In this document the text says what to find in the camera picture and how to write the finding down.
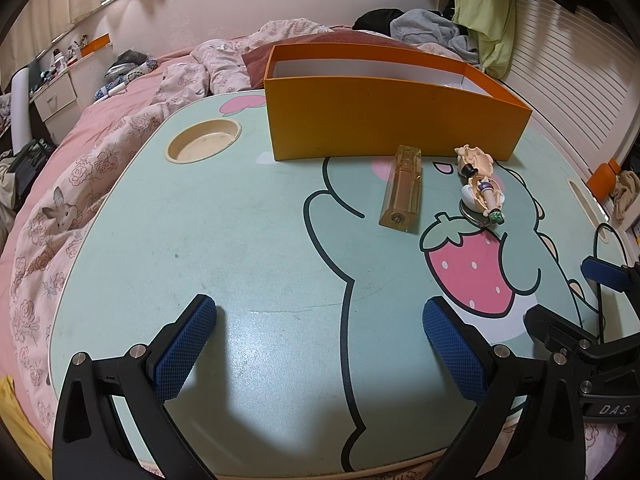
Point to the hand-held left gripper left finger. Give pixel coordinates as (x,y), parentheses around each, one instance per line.
(182,355)

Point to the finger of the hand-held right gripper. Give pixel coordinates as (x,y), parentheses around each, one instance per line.
(602,271)
(550,325)

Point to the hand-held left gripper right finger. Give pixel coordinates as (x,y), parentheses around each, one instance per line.
(455,355)

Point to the amber glass bottle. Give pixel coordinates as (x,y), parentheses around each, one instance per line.
(400,190)

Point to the orange cardboard box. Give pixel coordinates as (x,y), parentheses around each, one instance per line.
(375,115)

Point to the beige cloth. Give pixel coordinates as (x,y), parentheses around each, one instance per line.
(627,195)

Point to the orange bottle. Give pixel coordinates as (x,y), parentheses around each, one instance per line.
(602,180)

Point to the yellow cloth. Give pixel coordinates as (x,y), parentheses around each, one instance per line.
(20,425)

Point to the pile of clothes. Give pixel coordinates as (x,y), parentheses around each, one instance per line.
(7,180)

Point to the black bag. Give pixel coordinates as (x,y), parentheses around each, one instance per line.
(30,160)

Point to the blue floral cloth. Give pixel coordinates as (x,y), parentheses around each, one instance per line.
(107,92)

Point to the yellow-green cloth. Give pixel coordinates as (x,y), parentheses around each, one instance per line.
(487,20)

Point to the white nightstand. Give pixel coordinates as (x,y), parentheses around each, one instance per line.
(55,100)

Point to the white roll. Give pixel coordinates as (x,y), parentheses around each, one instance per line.
(21,110)

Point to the dark grey cloth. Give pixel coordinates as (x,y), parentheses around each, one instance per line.
(134,56)

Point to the grey garment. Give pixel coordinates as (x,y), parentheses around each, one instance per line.
(425,25)

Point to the orange shelf box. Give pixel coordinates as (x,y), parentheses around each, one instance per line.
(95,45)

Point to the black garment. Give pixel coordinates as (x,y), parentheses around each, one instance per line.
(377,19)

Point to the maroon pillow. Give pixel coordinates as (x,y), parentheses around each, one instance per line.
(310,37)

